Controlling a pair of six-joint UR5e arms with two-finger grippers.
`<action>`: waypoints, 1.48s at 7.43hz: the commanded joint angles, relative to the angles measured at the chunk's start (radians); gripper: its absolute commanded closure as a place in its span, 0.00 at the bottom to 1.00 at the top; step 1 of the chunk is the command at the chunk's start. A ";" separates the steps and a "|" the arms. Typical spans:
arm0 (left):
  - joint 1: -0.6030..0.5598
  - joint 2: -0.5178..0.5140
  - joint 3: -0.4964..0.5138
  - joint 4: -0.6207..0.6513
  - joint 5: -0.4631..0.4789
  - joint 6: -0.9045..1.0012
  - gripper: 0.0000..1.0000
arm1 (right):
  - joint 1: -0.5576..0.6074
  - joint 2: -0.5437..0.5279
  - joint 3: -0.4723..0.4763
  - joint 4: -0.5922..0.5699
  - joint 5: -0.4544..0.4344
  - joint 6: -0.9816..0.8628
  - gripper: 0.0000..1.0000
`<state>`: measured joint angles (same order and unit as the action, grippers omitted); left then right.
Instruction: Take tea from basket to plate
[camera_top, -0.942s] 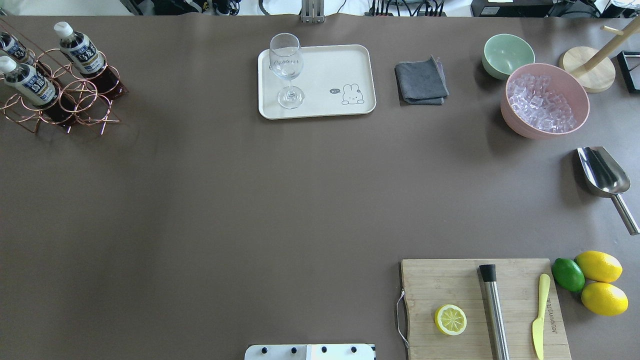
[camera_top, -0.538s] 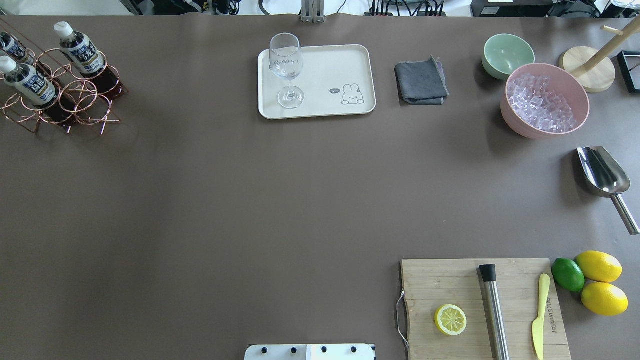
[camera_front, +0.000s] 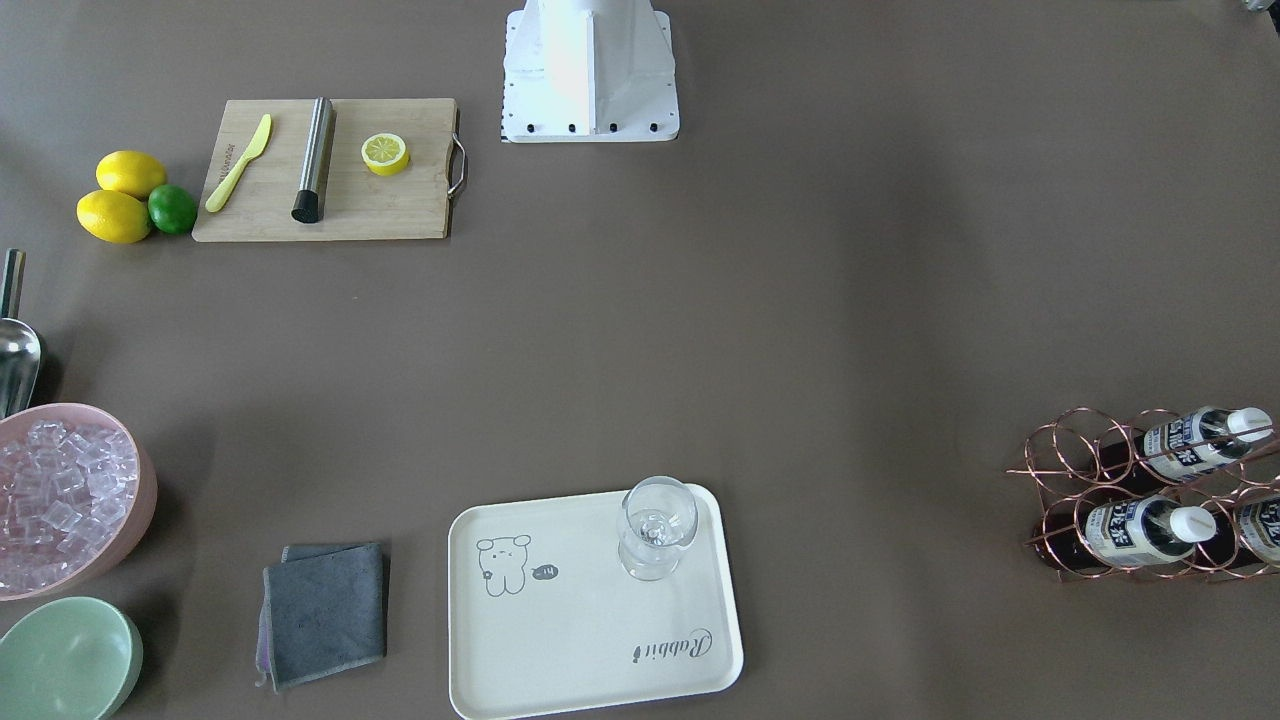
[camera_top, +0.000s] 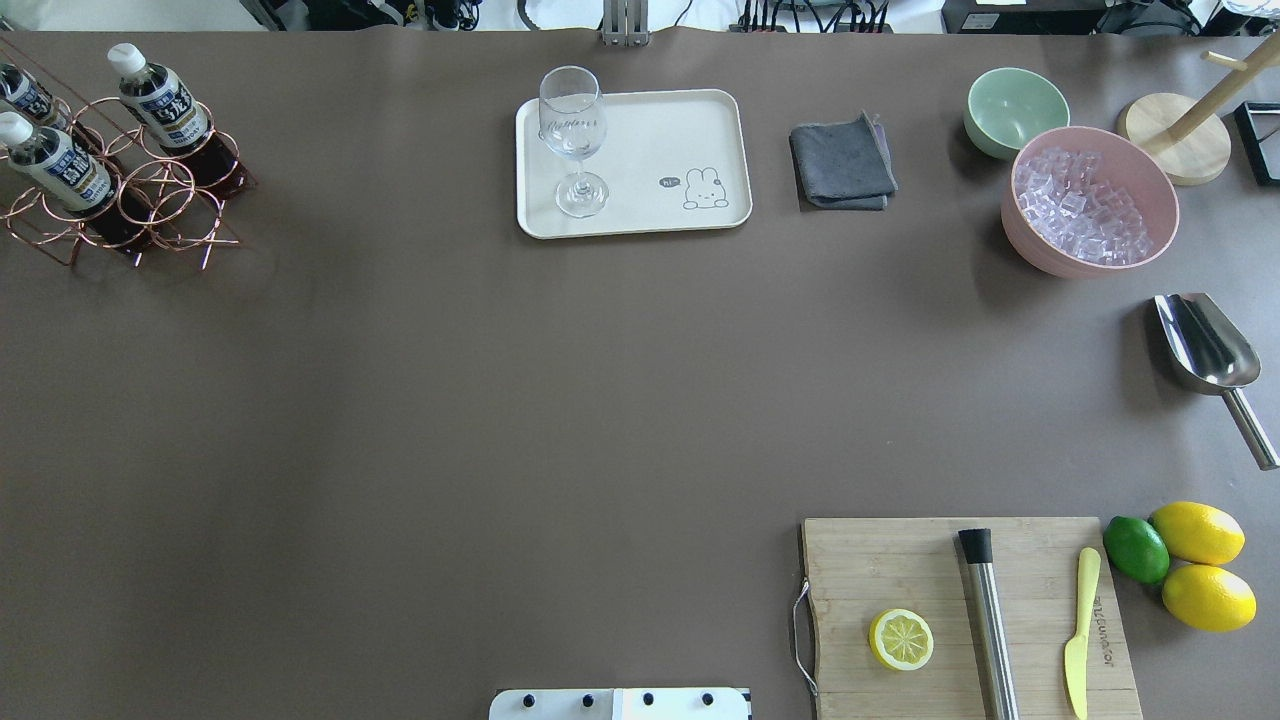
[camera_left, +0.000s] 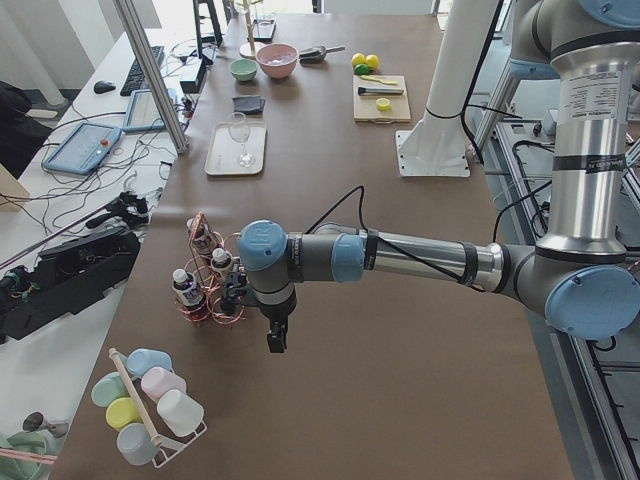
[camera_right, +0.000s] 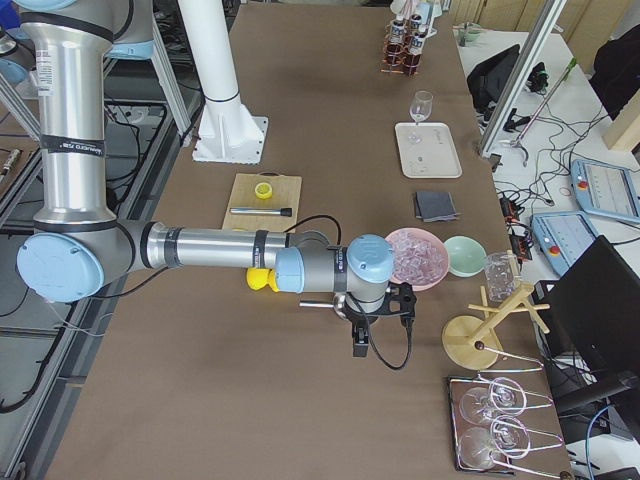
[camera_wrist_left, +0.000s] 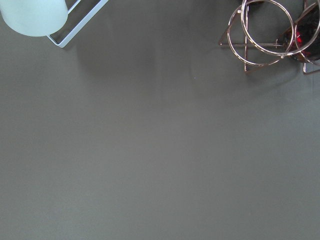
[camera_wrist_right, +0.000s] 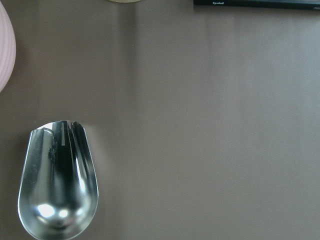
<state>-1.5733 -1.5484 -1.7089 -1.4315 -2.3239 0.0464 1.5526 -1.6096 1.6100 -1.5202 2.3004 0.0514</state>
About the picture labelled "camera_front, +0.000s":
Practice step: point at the half lemon slice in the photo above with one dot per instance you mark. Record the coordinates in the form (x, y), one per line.
(385, 154)

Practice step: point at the yellow lemon lower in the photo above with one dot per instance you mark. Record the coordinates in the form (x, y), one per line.
(114, 216)

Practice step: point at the copper wire bottle basket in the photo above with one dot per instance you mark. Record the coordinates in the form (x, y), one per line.
(1059, 457)

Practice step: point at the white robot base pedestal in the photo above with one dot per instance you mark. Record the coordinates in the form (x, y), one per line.
(589, 72)

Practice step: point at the cream rabbit tray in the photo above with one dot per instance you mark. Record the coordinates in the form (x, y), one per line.
(543, 617)

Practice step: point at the wooden cutting board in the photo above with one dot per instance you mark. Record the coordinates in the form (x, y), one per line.
(357, 205)

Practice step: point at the steel cylinder muddler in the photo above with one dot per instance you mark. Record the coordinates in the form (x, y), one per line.
(310, 195)

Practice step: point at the tea bottle white cap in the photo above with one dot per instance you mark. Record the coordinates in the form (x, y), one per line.
(1183, 450)

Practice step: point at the grey folded cloth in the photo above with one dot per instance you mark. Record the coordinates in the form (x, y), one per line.
(323, 611)

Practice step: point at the clear wine glass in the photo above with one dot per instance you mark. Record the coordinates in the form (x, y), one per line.
(659, 519)

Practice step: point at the pink bowl with ice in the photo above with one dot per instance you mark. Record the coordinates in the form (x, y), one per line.
(79, 492)

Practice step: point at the yellow lemon upper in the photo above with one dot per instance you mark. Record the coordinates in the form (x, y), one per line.
(134, 173)

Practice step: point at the yellow plastic knife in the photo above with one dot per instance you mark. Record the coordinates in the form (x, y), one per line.
(252, 151)

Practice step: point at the yellow lemon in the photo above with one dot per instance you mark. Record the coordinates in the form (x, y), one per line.
(114, 216)
(134, 173)

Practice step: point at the green bowl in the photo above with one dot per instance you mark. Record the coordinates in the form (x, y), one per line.
(74, 658)

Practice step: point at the steel ice scoop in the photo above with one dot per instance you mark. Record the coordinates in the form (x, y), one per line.
(22, 350)

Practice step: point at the green lime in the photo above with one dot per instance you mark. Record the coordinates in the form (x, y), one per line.
(172, 209)

